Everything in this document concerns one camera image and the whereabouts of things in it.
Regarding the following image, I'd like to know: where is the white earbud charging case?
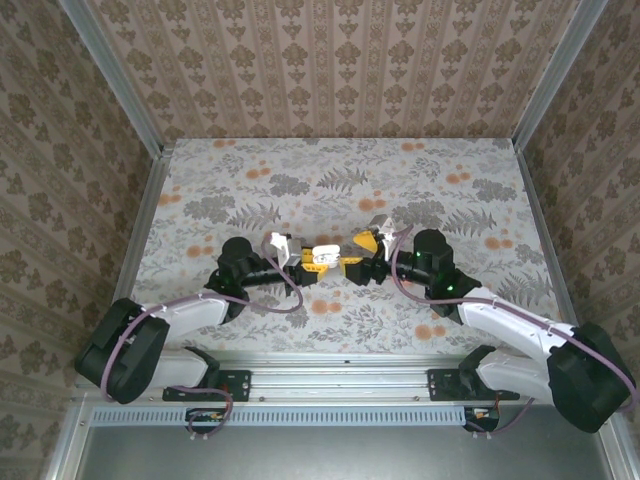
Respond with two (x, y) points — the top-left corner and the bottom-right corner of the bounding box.
(310, 243), (343, 268)

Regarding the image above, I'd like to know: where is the floral patterned table cover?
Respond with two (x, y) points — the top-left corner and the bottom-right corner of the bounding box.
(114, 137), (576, 359)

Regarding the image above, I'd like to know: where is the black connector board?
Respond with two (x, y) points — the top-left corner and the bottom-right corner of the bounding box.
(462, 405), (501, 433)
(185, 407), (227, 434)

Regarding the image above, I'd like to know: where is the grey metal panel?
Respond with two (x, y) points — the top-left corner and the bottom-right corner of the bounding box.
(43, 392), (640, 480)

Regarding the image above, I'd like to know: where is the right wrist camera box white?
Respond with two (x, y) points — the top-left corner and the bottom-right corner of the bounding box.
(368, 214), (397, 246)

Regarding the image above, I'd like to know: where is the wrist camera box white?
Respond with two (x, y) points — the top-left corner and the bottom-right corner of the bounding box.
(268, 232), (304, 270)
(368, 214), (397, 246)

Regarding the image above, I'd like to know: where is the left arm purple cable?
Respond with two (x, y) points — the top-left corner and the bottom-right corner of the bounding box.
(101, 237), (305, 442)

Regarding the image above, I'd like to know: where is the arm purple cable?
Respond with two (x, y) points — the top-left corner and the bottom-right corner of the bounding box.
(101, 237), (305, 442)
(390, 224), (639, 441)

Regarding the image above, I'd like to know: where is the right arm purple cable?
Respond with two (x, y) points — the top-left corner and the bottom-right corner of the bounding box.
(390, 224), (639, 441)

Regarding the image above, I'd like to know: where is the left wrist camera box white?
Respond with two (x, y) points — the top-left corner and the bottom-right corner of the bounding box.
(268, 232), (304, 270)

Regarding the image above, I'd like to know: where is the aluminium side rail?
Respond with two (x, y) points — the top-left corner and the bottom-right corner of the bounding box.
(94, 144), (176, 366)
(514, 144), (592, 365)

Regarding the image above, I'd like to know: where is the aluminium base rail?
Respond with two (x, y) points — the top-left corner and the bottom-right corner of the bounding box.
(74, 352), (614, 401)

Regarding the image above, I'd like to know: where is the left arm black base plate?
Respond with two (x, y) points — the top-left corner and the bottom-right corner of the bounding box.
(162, 368), (252, 403)

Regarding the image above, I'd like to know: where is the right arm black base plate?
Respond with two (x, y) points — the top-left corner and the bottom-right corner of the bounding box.
(427, 368), (521, 403)

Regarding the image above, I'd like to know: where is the grey slotted cable duct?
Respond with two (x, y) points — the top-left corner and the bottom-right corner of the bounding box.
(92, 405), (466, 427)

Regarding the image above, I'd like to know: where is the aluminium frame post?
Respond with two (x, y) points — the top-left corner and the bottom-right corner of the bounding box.
(512, 0), (614, 151)
(55, 0), (166, 159)

